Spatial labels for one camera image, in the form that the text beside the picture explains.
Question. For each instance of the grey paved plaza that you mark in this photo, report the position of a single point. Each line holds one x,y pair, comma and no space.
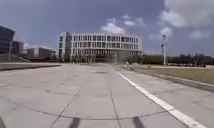
95,93

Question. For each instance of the pale light pole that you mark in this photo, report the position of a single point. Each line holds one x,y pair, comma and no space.
164,50

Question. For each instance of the robot's own part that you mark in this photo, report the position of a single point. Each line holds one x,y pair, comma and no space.
138,122
74,122

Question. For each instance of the grey kerb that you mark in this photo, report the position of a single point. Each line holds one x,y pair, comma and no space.
181,81

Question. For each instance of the dark glass building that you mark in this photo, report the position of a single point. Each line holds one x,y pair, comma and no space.
3,41

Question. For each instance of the distant row of trees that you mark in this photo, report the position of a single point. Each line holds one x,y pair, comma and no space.
188,59

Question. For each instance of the low grey building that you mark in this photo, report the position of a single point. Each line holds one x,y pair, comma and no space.
38,52

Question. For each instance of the dark low verge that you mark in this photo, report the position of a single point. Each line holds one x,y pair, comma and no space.
21,66

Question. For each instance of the dry grass field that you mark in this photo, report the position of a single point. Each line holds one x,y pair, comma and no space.
191,74

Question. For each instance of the white multi-storey building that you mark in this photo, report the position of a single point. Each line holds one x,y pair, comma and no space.
98,45

